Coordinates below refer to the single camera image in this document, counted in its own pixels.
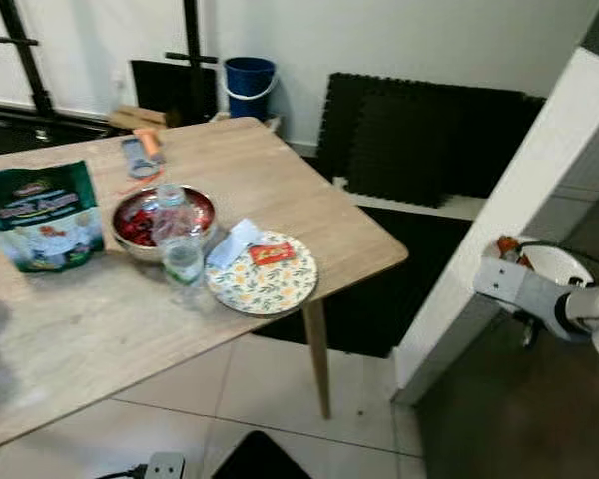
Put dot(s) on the reddish brown sausage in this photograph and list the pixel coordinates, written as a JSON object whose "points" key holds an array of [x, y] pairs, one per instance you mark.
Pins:
{"points": [[507, 247]]}

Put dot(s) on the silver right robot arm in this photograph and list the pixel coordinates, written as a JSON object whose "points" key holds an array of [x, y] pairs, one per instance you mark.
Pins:
{"points": [[589, 309]]}

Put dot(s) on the silver fridge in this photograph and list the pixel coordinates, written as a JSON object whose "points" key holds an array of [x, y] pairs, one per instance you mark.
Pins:
{"points": [[539, 399]]}

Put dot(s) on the black floor mat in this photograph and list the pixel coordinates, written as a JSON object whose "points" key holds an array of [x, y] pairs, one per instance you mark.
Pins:
{"points": [[379, 289], [260, 461]]}

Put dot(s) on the black foam tile stack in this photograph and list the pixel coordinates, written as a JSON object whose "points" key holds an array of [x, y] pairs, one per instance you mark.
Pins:
{"points": [[419, 140]]}

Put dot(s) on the floral paper plate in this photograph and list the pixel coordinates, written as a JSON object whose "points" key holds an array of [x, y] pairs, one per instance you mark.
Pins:
{"points": [[270, 289]]}

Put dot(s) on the red snack packet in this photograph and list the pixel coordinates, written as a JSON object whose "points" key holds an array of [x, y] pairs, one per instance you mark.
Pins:
{"points": [[272, 253]]}

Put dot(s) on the light wooden table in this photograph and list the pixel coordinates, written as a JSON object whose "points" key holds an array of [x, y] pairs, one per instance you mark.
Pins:
{"points": [[280, 200]]}

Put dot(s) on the white paper napkin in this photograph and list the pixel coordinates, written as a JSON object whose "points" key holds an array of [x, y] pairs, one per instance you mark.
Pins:
{"points": [[232, 244]]}

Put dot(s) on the wooden box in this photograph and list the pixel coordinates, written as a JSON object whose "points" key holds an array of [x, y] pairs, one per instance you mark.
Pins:
{"points": [[273, 124]]}

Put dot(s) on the small clear water bottle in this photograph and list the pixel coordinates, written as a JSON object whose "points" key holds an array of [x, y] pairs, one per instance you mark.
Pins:
{"points": [[183, 259]]}

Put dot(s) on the blue plastic bucket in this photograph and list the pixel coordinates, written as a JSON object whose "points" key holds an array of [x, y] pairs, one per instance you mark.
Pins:
{"points": [[250, 80]]}

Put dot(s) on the orange grey small packet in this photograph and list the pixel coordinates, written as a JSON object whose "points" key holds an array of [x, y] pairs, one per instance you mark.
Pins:
{"points": [[140, 158]]}

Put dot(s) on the black flat panel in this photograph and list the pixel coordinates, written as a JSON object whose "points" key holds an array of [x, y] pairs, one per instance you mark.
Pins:
{"points": [[170, 90]]}

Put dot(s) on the light wooden plank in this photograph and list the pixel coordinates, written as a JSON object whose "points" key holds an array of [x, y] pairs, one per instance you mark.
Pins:
{"points": [[140, 115]]}

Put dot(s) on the green snack bag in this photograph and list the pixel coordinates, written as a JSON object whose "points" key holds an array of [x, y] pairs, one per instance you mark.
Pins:
{"points": [[40, 230]]}

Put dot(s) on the black wheeled rack base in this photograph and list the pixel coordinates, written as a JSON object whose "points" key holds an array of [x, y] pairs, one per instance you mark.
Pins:
{"points": [[40, 135]]}

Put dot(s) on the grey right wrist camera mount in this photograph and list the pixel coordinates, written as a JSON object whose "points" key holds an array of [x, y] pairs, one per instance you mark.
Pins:
{"points": [[509, 282]]}

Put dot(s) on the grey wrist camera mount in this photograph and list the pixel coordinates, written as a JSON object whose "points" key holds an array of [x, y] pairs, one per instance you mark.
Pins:
{"points": [[509, 282], [167, 467]]}

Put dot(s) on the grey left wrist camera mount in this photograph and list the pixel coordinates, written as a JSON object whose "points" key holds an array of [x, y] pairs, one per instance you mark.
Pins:
{"points": [[167, 467]]}

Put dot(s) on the black metal stand post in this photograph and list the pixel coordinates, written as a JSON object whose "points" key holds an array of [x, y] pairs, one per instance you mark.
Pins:
{"points": [[192, 30], [20, 50]]}

